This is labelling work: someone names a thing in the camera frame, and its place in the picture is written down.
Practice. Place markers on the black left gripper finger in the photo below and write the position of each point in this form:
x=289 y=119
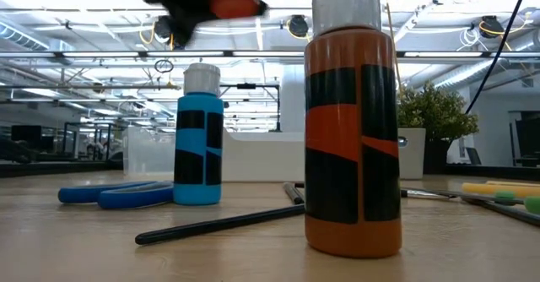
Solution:
x=185 y=16

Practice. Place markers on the red-orange paint bottle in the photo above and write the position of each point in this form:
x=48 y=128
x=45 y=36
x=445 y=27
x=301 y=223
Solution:
x=234 y=4

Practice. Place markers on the blue paint bottle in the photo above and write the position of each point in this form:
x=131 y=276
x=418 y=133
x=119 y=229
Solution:
x=198 y=147

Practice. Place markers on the brown paint bottle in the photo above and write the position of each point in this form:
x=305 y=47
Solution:
x=352 y=147

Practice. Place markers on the clear plastic bin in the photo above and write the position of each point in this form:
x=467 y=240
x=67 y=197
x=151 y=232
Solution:
x=147 y=151

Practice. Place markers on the white plastic bin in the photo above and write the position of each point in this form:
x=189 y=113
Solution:
x=261 y=155

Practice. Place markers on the grey plastic bin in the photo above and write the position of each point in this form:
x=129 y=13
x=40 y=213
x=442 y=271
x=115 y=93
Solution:
x=411 y=151

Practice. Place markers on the small potted green plant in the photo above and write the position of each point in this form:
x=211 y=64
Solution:
x=439 y=113

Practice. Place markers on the dark wall monitor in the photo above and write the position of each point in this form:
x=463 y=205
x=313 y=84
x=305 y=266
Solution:
x=527 y=138

